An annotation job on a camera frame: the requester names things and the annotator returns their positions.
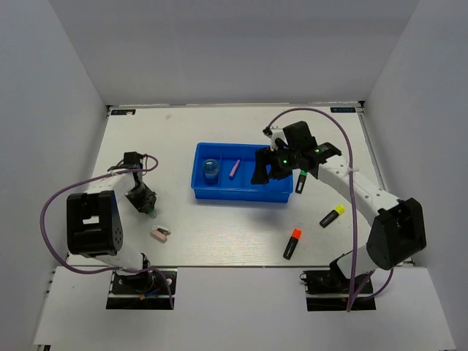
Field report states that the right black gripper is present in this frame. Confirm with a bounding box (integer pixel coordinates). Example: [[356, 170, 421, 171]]
[[251, 144, 301, 185]]

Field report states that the pink correction pen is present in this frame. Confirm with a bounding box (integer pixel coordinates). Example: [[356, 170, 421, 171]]
[[229, 159, 241, 180]]

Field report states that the pink white stapler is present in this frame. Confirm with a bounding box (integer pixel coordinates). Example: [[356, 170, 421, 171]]
[[150, 224, 171, 243]]

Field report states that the green cap black highlighter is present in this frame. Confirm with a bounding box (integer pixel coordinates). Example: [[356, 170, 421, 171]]
[[295, 170, 308, 194]]

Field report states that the orange cap black highlighter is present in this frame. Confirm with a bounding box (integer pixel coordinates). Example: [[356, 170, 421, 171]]
[[283, 228, 302, 260]]

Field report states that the yellow cap black highlighter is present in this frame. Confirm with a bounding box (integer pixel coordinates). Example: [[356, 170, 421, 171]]
[[320, 205, 345, 228]]

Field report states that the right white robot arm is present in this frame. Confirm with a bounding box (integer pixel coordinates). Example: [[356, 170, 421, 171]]
[[251, 121, 427, 292]]

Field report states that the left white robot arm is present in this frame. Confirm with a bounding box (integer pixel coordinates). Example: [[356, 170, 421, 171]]
[[67, 151, 156, 292]]

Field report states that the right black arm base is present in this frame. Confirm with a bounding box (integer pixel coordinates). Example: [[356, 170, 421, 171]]
[[300, 270, 377, 312]]

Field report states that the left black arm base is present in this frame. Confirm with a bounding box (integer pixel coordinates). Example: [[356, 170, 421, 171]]
[[106, 268, 178, 311]]

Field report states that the blue plastic divided tray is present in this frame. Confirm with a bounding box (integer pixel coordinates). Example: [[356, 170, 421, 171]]
[[191, 143, 293, 203]]

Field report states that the left corner label sticker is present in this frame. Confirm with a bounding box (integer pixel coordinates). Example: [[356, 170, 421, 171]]
[[110, 109, 136, 116]]

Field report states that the corner label sticker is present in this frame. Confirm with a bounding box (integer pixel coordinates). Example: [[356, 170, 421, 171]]
[[330, 107, 356, 113], [110, 109, 136, 116]]

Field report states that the right corner label sticker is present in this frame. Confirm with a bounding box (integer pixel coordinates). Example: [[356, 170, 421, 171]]
[[330, 107, 356, 113]]

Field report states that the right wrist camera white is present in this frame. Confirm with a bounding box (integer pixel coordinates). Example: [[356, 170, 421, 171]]
[[263, 127, 287, 151]]

